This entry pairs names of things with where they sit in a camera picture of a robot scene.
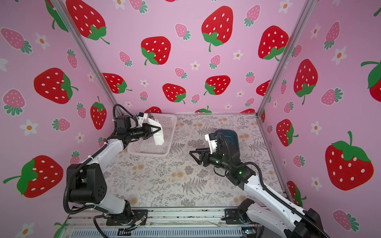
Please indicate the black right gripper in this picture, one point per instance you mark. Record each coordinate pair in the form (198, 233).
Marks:
(205, 155)

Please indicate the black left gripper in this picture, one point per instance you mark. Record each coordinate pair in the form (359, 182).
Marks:
(146, 131)

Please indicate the white paper napkin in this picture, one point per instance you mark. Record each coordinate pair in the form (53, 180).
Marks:
(158, 131)

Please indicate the teal plastic utensil tray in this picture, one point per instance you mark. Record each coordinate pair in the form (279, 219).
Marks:
(227, 141)

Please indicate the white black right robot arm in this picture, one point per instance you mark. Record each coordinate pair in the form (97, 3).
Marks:
(280, 215)

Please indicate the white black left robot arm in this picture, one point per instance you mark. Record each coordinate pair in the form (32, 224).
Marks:
(86, 187)

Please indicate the white plastic mesh basket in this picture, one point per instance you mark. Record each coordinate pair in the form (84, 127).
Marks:
(147, 147)

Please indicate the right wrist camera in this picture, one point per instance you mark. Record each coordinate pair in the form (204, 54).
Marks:
(213, 142)

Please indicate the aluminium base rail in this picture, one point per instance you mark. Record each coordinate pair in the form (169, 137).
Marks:
(181, 222)

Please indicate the aluminium corner frame post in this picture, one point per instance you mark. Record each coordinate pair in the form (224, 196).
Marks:
(86, 53)

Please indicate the right aluminium corner post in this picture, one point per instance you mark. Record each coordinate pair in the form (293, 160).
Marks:
(293, 40)

